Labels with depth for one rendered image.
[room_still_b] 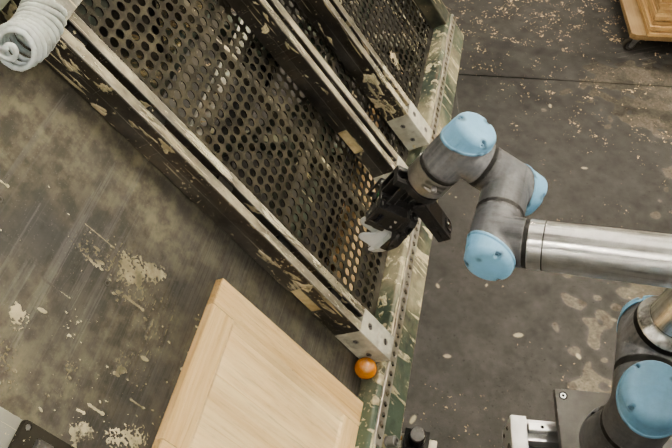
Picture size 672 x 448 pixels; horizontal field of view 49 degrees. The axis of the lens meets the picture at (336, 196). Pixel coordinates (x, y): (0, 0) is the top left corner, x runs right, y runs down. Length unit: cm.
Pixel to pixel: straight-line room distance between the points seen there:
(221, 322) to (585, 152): 250
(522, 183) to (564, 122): 254
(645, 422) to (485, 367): 147
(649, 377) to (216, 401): 75
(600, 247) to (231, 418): 70
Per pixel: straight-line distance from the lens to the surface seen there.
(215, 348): 136
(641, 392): 140
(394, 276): 187
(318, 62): 178
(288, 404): 150
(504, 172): 119
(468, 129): 115
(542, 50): 412
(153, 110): 132
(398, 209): 128
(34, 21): 104
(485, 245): 109
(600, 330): 300
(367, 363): 169
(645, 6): 428
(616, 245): 110
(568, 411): 160
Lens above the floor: 243
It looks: 49 degrees down
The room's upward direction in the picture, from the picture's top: straight up
